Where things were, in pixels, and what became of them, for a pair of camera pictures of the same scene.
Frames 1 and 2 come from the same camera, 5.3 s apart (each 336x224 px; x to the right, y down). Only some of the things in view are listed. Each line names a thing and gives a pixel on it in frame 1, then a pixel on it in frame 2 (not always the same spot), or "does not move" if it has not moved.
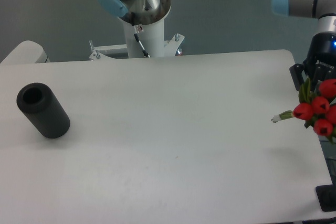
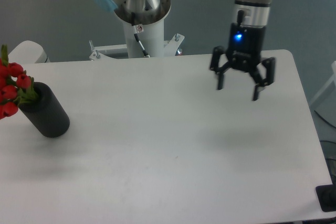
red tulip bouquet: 319,108 -> 16,86
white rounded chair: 27,52 does not move
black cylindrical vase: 40,105 does not move
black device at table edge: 326,195 does not move
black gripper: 320,64 -> 246,44
